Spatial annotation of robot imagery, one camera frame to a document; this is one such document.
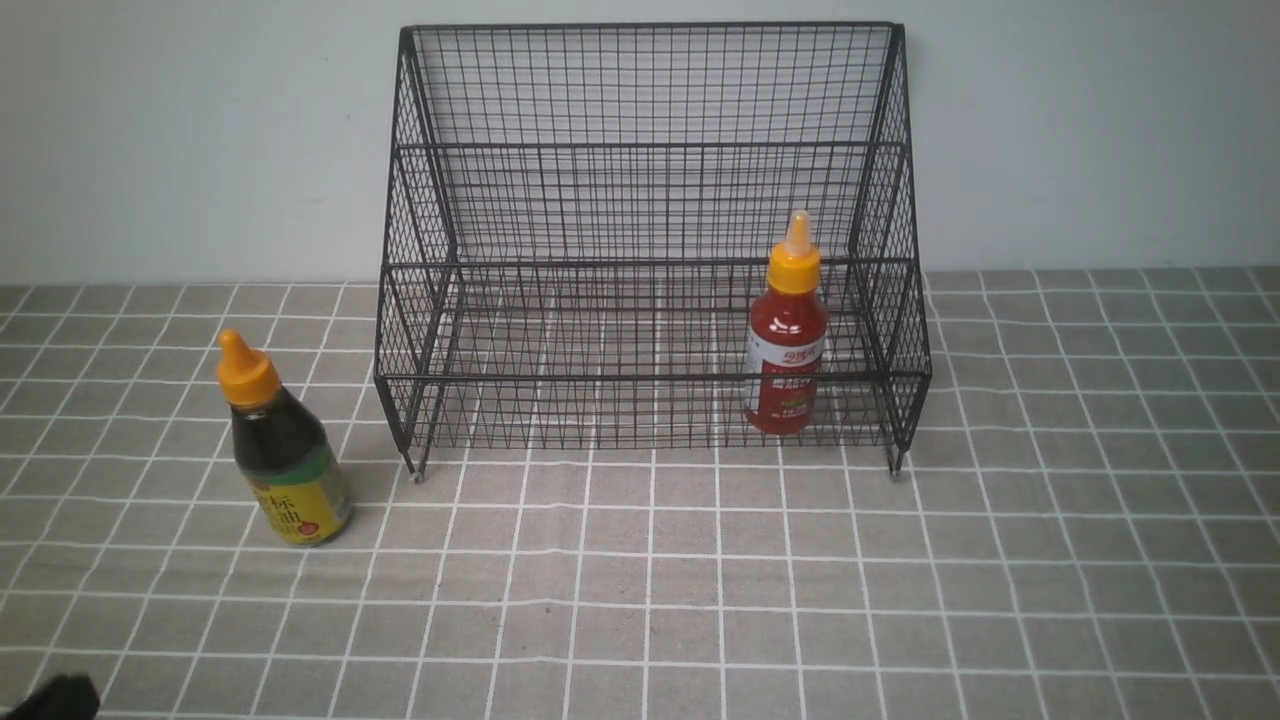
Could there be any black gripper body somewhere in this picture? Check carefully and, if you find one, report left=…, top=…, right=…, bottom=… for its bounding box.
left=1, top=674, right=101, bottom=720

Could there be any dark soy sauce bottle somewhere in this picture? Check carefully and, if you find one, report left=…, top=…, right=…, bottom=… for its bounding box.
left=218, top=329, right=353, bottom=547

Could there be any red chili sauce bottle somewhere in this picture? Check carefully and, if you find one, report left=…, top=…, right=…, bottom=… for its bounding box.
left=744, top=209, right=829, bottom=436

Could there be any grey checkered tablecloth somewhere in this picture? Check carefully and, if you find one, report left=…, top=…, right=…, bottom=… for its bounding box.
left=1, top=266, right=1279, bottom=719

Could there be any black wire mesh shelf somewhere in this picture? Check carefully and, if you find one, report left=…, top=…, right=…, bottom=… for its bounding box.
left=374, top=20, right=933, bottom=477

